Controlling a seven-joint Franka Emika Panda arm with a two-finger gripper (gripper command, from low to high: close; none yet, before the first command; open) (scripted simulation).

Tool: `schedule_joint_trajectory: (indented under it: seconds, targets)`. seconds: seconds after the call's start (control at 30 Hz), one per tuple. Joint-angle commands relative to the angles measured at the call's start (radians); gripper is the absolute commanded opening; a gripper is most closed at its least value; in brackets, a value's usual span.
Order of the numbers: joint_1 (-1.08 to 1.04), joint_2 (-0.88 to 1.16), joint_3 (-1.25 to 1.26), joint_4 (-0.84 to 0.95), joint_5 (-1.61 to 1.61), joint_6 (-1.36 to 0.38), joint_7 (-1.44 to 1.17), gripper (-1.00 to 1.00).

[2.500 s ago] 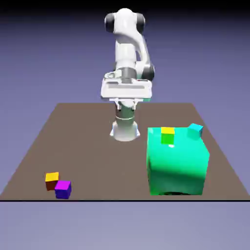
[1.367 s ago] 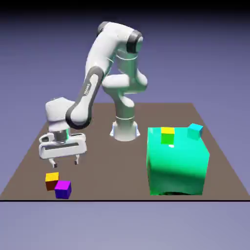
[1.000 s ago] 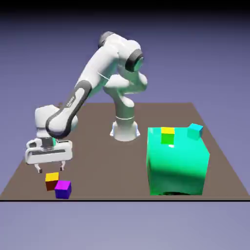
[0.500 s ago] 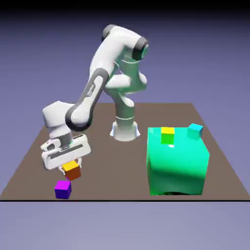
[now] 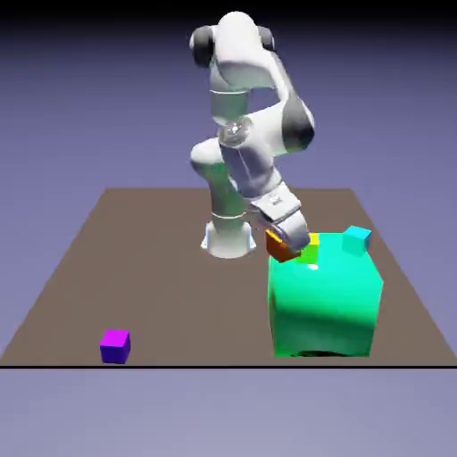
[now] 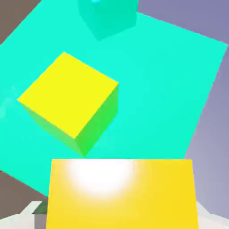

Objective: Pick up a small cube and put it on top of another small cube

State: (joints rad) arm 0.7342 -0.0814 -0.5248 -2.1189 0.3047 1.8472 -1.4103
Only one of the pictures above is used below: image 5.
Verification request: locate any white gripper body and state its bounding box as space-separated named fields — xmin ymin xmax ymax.
xmin=264 ymin=208 xmax=311 ymax=252

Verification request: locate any small orange cube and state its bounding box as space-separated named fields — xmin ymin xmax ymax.
xmin=264 ymin=228 xmax=302 ymax=263

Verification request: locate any small yellow cube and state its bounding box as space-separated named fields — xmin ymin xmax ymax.
xmin=295 ymin=232 xmax=320 ymax=266

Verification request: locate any small cyan cube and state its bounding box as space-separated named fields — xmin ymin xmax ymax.
xmin=341 ymin=225 xmax=373 ymax=257

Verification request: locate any small purple cube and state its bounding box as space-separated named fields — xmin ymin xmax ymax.
xmin=99 ymin=329 xmax=132 ymax=365

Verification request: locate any large green box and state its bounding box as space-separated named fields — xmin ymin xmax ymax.
xmin=267 ymin=231 xmax=385 ymax=359

